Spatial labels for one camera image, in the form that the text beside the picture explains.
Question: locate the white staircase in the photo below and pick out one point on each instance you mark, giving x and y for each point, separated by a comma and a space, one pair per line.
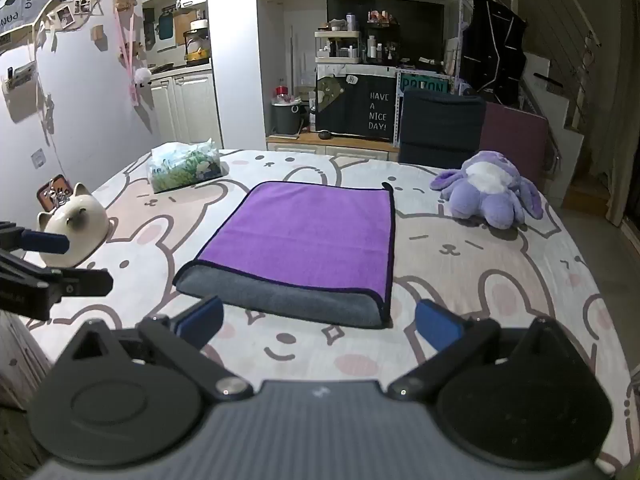
560, 110

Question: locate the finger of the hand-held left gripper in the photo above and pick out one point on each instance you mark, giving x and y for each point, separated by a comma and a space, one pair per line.
47, 242
80, 282

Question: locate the white shelf rack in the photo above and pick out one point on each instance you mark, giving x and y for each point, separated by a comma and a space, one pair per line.
340, 57

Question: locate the maroon board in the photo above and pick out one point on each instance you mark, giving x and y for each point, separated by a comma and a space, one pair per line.
515, 145

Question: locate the dark blue chair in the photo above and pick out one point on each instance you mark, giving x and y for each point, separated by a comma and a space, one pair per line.
440, 125

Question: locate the bunny printed bedsheet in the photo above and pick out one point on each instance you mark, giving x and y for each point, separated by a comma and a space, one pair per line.
500, 260

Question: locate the grey trash bin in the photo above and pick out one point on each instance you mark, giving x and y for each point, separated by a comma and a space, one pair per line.
286, 117

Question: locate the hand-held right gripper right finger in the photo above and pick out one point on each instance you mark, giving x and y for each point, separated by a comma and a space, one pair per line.
437, 325

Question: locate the floral tissue pack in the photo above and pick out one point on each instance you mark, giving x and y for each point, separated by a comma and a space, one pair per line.
185, 167

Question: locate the white cat figurine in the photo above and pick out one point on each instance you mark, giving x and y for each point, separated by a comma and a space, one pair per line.
75, 227

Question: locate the white pompom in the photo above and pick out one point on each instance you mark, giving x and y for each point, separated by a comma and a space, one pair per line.
142, 75

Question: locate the purple plush toy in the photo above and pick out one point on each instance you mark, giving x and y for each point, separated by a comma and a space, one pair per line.
487, 185

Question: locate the pink ribbon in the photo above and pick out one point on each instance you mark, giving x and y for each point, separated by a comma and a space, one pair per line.
126, 45

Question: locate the black cloth with white lettering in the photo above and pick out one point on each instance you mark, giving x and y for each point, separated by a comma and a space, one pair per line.
350, 110

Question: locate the green sign plate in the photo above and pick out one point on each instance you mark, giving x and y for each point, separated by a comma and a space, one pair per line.
425, 84

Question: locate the orange framed charm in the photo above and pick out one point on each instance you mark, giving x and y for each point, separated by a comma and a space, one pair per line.
52, 191

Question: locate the black jacket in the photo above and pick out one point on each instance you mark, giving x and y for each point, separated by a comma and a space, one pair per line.
492, 55

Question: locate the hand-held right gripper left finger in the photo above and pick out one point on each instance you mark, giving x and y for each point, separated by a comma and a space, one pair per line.
202, 317

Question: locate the purple and grey towel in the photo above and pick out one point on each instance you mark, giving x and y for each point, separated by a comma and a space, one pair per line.
310, 230

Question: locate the wooden counter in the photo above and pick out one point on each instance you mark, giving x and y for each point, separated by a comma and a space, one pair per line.
310, 139

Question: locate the red lid jar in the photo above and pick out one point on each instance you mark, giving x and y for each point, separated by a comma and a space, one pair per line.
282, 91

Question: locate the white kitchen cabinet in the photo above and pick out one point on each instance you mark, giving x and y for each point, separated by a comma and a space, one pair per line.
182, 105

